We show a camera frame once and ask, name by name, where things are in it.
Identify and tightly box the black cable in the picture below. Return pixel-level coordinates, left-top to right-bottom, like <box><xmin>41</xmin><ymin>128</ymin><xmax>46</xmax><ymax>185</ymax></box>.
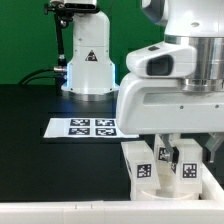
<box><xmin>18</xmin><ymin>67</ymin><xmax>68</xmax><ymax>86</ymax></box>

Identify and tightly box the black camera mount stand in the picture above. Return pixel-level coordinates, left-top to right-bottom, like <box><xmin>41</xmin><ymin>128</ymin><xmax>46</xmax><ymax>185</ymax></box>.
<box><xmin>44</xmin><ymin>0</ymin><xmax>80</xmax><ymax>66</ymax></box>

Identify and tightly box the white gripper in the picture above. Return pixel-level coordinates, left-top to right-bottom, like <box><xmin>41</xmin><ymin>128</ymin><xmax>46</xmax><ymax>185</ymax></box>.
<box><xmin>116</xmin><ymin>42</ymin><xmax>224</xmax><ymax>163</ymax></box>

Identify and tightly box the white L-shaped fence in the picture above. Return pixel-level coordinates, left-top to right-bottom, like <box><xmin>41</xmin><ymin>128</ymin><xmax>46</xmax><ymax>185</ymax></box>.
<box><xmin>0</xmin><ymin>167</ymin><xmax>224</xmax><ymax>224</ymax></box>

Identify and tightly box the white marker sheet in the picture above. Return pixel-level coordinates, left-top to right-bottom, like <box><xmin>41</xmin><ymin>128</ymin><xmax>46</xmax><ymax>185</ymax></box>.
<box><xmin>44</xmin><ymin>118</ymin><xmax>138</xmax><ymax>138</ymax></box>

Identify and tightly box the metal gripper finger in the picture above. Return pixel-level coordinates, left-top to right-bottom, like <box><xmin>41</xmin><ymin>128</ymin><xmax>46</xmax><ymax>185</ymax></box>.
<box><xmin>205</xmin><ymin>132</ymin><xmax>224</xmax><ymax>163</ymax></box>

